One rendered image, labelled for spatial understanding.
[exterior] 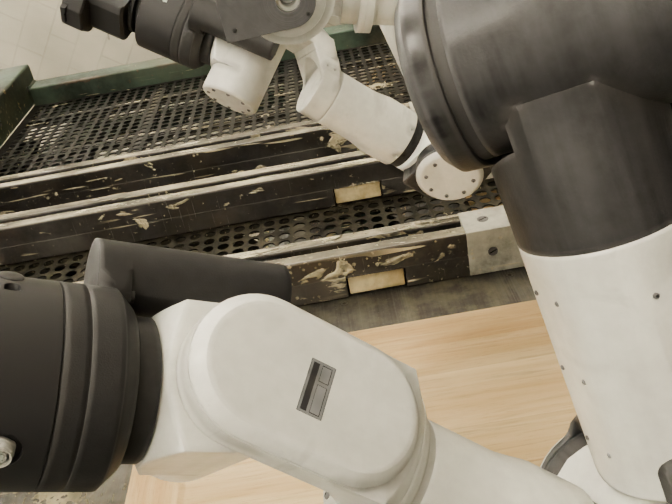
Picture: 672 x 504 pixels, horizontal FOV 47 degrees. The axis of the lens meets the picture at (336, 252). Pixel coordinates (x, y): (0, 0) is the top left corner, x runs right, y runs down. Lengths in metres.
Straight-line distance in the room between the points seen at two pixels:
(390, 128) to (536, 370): 0.32
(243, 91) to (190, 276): 0.51
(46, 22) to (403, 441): 6.30
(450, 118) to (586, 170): 0.06
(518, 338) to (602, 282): 0.60
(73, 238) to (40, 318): 1.10
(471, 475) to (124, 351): 0.18
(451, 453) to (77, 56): 6.29
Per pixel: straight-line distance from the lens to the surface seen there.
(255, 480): 0.85
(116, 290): 0.35
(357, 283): 1.10
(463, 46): 0.35
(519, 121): 0.36
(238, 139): 1.55
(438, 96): 0.35
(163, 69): 2.27
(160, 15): 0.89
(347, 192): 1.35
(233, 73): 0.86
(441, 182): 0.91
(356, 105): 0.90
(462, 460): 0.40
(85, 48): 6.56
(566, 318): 0.40
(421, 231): 1.11
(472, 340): 0.97
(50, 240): 1.44
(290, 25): 0.53
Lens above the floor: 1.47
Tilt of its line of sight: 16 degrees down
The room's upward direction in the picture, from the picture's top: 69 degrees counter-clockwise
